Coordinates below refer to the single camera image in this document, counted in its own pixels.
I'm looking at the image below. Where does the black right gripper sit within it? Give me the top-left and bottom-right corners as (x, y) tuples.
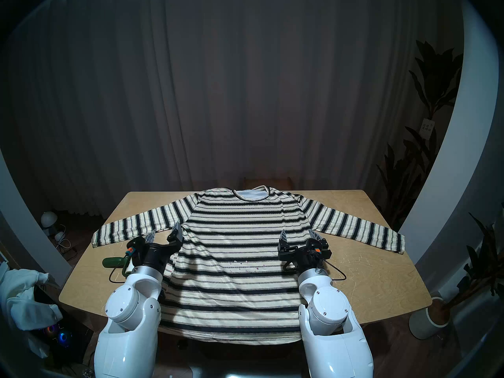
(278, 230), (332, 272)

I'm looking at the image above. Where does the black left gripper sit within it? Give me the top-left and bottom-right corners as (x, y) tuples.
(127, 222), (184, 272)

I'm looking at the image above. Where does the green handled white lint roller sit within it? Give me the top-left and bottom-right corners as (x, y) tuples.
(102, 255), (136, 278)

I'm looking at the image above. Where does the black cream striped long-sleeve top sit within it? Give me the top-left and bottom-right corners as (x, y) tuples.
(91, 187), (406, 345)

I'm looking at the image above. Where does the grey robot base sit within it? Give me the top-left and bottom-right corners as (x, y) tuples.
(189, 363), (315, 378)

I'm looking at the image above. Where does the white curved pillar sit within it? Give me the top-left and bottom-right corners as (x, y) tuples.
(398, 0), (500, 265)
(0, 149), (73, 287)

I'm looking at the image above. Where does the black computer with glowing fans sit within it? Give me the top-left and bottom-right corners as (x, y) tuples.
(33, 287), (95, 368)

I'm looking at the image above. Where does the white plant pot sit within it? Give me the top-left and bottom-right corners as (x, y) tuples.
(409, 296), (451, 340)

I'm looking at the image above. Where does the grey pleated curtain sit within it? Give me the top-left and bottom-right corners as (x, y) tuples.
(0, 0), (465, 220)

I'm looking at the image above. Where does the white crumpled cloth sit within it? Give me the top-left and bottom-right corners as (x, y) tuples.
(0, 261), (63, 358)

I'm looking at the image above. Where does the small dark potted plant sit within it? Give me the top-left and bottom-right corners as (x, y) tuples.
(449, 203), (504, 309)

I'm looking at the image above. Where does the tall dark leafy plant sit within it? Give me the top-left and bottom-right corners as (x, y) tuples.
(376, 39), (465, 230)

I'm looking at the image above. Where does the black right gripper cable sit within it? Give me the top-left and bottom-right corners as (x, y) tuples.
(282, 259), (347, 282)

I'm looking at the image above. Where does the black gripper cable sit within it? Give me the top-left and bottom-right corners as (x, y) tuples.
(109, 255), (131, 284)
(282, 259), (347, 282)

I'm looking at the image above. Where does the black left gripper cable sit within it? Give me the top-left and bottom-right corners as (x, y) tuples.
(109, 255), (131, 284)

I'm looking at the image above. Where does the white floor cable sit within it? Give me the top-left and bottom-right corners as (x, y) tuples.
(55, 224), (79, 260)

